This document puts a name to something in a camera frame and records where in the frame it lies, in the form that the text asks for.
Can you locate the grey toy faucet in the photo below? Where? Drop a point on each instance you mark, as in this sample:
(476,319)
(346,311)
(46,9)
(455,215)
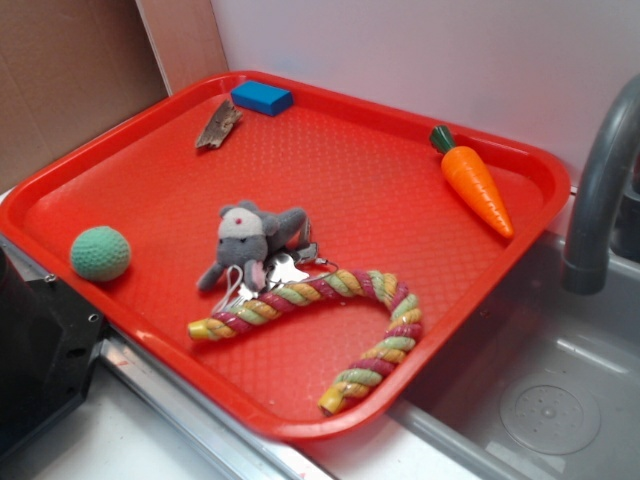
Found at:
(605,215)

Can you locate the grey plastic sink basin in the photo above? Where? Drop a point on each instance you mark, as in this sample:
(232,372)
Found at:
(538,383)

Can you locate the grey plush mouse toy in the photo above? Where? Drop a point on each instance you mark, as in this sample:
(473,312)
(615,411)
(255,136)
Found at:
(247,236)

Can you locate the orange plastic carrot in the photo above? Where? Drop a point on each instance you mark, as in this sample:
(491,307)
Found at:
(469,177)

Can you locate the red plastic tray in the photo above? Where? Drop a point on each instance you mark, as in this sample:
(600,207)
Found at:
(370,182)

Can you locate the multicolour twisted rope toy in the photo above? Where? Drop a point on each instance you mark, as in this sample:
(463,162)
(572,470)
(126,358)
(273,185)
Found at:
(373,366)

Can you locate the silver metal keyring clip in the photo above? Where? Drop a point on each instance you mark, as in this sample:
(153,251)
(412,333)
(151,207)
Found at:
(298,264)

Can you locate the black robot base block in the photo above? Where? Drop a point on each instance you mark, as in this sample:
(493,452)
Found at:
(50,339)

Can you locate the brown cardboard panel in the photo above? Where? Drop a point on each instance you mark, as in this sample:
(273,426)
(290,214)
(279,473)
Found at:
(71,70)

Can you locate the brown bark wood piece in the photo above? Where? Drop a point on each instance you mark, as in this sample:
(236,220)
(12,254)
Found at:
(219,126)

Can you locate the blue rectangular block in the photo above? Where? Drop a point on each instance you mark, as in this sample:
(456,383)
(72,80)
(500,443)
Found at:
(262,98)

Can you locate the green knitted ball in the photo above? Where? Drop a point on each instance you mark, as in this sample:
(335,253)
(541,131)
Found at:
(100,254)

